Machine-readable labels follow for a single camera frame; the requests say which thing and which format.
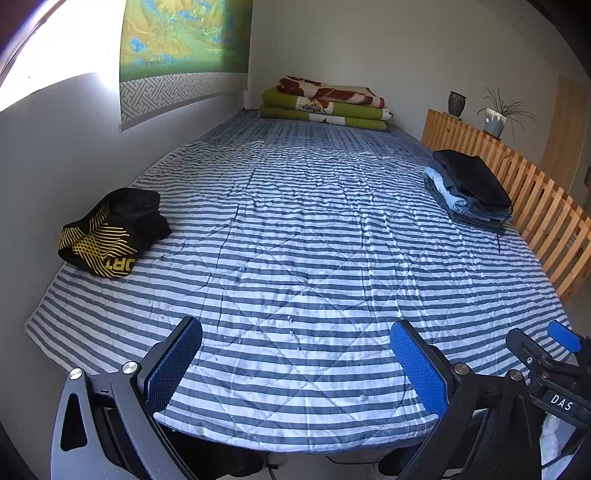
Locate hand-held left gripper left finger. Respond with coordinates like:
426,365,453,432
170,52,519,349
50,316,204,480

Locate potted plant in white pot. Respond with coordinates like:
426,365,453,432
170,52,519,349
477,86,539,144

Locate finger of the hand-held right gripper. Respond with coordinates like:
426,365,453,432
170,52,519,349
505,328,578,372
547,320,585,356

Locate black yellow patterned shorts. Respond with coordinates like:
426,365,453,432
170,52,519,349
58,188,172,280

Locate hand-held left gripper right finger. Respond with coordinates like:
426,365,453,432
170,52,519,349
389,320,544,480

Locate red white folded blanket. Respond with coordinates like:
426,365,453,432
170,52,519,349
277,76,386,110

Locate folded blue jeans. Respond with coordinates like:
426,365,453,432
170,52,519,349
447,187,515,232

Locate light blue folded garment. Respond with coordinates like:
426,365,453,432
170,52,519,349
423,166,468,212

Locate black garment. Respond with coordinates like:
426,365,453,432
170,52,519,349
433,149,513,209

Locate wooden slatted headboard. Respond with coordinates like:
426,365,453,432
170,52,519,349
421,109,586,303

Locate landscape wall scroll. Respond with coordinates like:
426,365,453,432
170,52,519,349
119,0,254,134

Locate blue white striped quilt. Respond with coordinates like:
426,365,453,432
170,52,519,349
25,110,573,454

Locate light wooden door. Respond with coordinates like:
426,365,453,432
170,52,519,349
541,75,591,197

